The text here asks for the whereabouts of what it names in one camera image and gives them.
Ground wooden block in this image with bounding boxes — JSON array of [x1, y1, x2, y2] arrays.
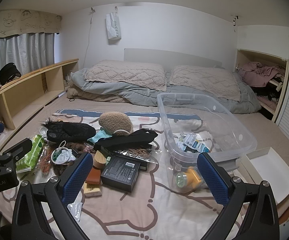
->
[[94, 150, 111, 168]]

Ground white shallow box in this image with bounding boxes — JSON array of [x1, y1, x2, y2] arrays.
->
[[240, 147, 289, 205]]

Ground black slipper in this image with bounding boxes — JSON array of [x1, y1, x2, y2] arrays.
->
[[46, 121, 97, 143]]

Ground pink clothes pile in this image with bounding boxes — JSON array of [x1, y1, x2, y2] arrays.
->
[[237, 62, 288, 87]]

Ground clear plastic storage bin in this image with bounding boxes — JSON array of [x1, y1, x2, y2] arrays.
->
[[157, 93, 257, 193]]

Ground wooden shelf unit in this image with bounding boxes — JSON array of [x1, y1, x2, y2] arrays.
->
[[0, 59, 79, 140]]

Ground white blue packet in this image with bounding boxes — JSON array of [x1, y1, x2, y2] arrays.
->
[[183, 133, 199, 151]]

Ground black pouch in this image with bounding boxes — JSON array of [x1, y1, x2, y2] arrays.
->
[[94, 129, 158, 152]]

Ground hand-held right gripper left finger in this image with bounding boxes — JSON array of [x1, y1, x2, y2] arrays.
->
[[11, 152, 95, 240]]

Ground yellow plastic item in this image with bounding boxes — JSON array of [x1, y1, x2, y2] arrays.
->
[[176, 167, 208, 188]]

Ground silver foil bag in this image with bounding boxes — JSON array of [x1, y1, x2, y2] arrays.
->
[[114, 147, 158, 161]]

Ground beige fleece blanket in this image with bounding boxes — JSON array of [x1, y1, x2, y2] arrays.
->
[[67, 85, 131, 103]]

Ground small clear plastic bag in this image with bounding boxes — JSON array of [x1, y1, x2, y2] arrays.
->
[[67, 195, 84, 222]]

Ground grey duvet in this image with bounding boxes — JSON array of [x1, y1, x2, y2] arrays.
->
[[68, 67, 261, 114]]

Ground orange cord bundle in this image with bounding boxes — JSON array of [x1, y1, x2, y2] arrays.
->
[[40, 150, 58, 173]]

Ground cream closet shelf unit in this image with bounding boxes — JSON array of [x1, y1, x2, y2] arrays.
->
[[235, 49, 289, 123]]

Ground teal packet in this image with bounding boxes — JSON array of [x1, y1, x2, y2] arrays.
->
[[87, 131, 112, 145]]

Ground white wall cable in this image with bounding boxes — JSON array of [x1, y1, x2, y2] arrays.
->
[[84, 7, 95, 68]]

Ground brown fluffy earmuffs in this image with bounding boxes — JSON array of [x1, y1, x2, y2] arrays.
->
[[99, 112, 134, 137]]

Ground coiled cable in clear bag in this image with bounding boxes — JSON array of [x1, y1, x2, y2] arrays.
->
[[51, 141, 76, 166]]

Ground grey curtain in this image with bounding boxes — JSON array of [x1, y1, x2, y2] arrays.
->
[[0, 32, 55, 87]]

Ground black cap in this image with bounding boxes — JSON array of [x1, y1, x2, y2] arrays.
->
[[0, 63, 22, 85]]

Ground brown leather wallet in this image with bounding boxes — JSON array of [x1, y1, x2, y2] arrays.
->
[[85, 167, 102, 184]]

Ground white paper bag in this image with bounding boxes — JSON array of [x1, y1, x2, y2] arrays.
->
[[106, 12, 122, 41]]

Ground beige bed sheet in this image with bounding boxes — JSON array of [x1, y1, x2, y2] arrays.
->
[[0, 95, 289, 205]]

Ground beige printed valance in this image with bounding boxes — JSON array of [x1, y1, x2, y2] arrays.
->
[[0, 9, 62, 43]]

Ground green patterned tissue pack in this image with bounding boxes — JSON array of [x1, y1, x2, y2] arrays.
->
[[16, 135, 46, 173]]

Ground beige textured pillow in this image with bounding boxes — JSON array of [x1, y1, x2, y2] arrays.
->
[[84, 60, 167, 92], [170, 65, 243, 102]]

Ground dark brown hairpiece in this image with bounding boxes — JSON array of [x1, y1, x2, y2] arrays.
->
[[41, 116, 65, 128]]

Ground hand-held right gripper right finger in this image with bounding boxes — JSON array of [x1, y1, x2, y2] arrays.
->
[[197, 152, 280, 240]]

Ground white headboard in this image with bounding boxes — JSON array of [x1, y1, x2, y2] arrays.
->
[[124, 48, 222, 68]]

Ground black box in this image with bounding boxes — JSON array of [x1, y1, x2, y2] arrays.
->
[[100, 155, 141, 193]]

